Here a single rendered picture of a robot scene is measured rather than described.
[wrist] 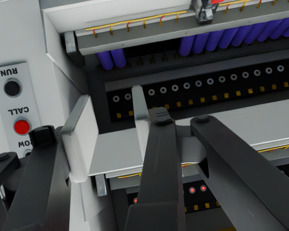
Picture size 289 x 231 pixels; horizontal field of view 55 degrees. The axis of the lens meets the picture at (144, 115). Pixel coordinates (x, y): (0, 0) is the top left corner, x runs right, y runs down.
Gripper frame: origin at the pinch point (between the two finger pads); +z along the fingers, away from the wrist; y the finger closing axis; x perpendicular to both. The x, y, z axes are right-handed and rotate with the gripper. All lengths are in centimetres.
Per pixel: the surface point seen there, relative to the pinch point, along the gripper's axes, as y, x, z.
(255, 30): 20.0, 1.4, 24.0
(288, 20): 24.2, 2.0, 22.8
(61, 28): -5.7, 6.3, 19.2
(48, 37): -6.4, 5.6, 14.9
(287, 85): 26.9, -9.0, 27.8
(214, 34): 13.8, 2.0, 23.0
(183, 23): 9.0, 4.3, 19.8
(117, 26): 0.9, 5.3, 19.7
